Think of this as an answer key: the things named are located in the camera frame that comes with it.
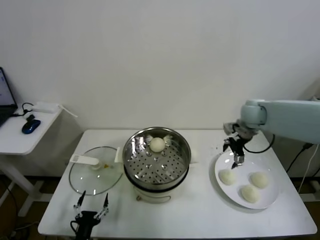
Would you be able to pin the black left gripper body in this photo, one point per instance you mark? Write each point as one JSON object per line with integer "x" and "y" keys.
{"x": 86, "y": 222}

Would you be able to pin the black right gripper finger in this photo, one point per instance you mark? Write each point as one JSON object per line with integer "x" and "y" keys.
{"x": 238, "y": 160}
{"x": 226, "y": 145}

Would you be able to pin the black laptop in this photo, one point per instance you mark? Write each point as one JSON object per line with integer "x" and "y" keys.
{"x": 5, "y": 100}

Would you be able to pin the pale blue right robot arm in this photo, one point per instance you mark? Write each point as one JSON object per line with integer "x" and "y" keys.
{"x": 287, "y": 117}

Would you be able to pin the stainless steel steamer pot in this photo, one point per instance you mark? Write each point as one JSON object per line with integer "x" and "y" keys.
{"x": 155, "y": 196}

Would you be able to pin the white plastic stick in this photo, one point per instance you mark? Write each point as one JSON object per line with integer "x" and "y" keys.
{"x": 68, "y": 111}

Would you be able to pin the stainless steel steamer basket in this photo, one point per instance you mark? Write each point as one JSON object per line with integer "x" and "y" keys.
{"x": 156, "y": 165}

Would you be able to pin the white side table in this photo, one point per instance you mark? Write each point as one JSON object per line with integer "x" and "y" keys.
{"x": 22, "y": 140}

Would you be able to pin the blue computer mouse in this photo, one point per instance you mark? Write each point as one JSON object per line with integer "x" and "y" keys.
{"x": 31, "y": 126}

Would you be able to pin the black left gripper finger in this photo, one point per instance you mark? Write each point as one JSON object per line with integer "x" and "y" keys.
{"x": 106, "y": 201}
{"x": 80, "y": 200}

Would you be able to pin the white power adapter box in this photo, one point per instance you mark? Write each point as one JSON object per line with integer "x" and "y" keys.
{"x": 45, "y": 107}

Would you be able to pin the white steamed baozi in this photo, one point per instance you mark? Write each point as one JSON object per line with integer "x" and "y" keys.
{"x": 260, "y": 180}
{"x": 227, "y": 177}
{"x": 250, "y": 193}
{"x": 157, "y": 145}

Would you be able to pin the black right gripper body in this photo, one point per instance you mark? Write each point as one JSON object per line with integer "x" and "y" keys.
{"x": 237, "y": 145}

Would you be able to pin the large white plate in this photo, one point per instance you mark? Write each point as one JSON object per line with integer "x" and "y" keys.
{"x": 262, "y": 200}

